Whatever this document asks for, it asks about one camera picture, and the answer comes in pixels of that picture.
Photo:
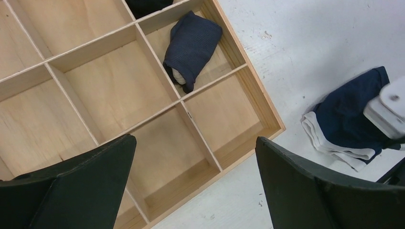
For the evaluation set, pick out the navy white-trimmed bear underwear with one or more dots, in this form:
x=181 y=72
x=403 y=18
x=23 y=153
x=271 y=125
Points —
x=338 y=127

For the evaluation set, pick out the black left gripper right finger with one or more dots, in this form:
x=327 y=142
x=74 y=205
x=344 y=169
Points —
x=301 y=194

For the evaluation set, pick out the wooden compartment organizer tray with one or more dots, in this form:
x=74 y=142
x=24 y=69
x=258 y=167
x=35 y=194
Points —
x=75 y=74

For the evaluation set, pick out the black rolled underwear in tray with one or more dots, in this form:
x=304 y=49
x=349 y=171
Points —
x=141 y=8

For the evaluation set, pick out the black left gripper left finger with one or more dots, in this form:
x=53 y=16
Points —
x=83 y=192

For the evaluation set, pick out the navy rolled underwear in tray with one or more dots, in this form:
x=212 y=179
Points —
x=193 y=40

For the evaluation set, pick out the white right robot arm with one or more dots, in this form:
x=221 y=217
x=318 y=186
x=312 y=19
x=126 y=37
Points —
x=387 y=112

